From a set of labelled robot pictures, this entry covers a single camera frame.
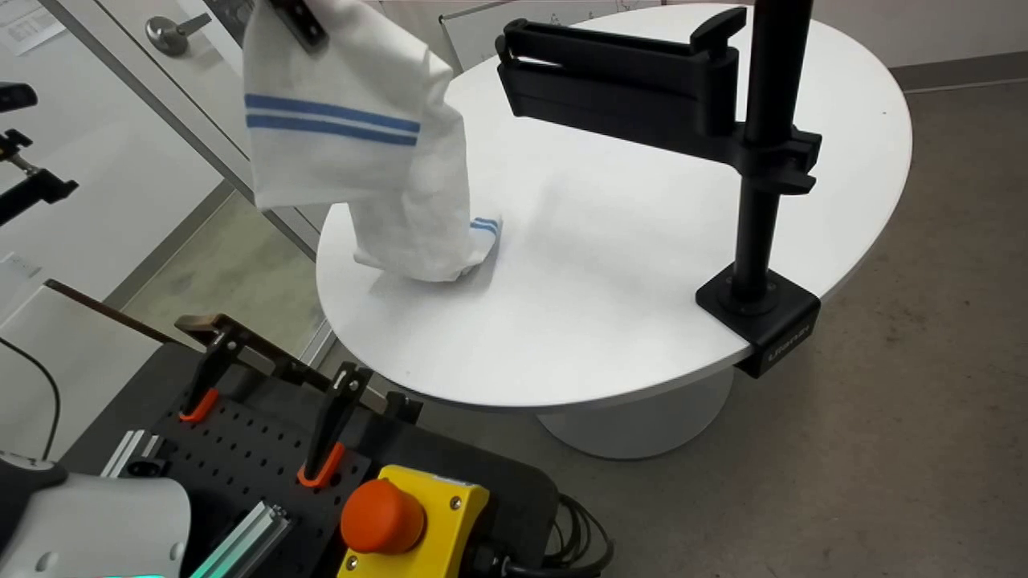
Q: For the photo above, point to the yellow emergency stop button box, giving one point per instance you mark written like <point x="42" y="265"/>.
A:
<point x="409" y="523"/>

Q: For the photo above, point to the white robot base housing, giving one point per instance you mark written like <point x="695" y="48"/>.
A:
<point x="70" y="523"/>

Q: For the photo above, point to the black clamp-on stand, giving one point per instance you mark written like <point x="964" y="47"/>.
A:
<point x="728" y="96"/>

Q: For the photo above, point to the white towel with blue stripes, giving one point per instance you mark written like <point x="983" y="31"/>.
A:
<point x="345" y="108"/>

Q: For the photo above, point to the silver door handle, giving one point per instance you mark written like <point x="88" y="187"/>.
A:
<point x="175" y="37"/>

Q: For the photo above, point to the round white table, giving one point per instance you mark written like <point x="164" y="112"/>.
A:
<point x="585" y="313"/>

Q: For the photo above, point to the orange-handled black clamp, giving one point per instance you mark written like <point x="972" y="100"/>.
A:
<point x="222" y="342"/>
<point x="327" y="446"/>

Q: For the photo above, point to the black perforated breadboard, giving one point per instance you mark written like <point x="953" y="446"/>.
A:
<point x="293" y="475"/>

